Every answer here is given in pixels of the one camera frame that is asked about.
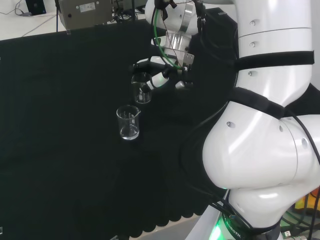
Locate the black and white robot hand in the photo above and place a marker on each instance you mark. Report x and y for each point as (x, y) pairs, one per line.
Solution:
(157, 80)

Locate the yellow stop button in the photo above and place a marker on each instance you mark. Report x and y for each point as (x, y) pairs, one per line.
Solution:
(311, 202)

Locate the grey metal box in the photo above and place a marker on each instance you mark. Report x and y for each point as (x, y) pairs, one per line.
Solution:
(85, 12)

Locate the clear glass beaker with spout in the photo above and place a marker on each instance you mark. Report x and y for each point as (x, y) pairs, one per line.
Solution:
(128, 125)

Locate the black box device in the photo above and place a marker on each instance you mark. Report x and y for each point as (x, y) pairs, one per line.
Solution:
(35, 6)

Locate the small clear glass beaker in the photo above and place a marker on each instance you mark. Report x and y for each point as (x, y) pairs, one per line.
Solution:
(143, 96)

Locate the black bench cloth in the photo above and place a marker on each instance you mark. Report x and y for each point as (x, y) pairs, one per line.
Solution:
(62, 112)

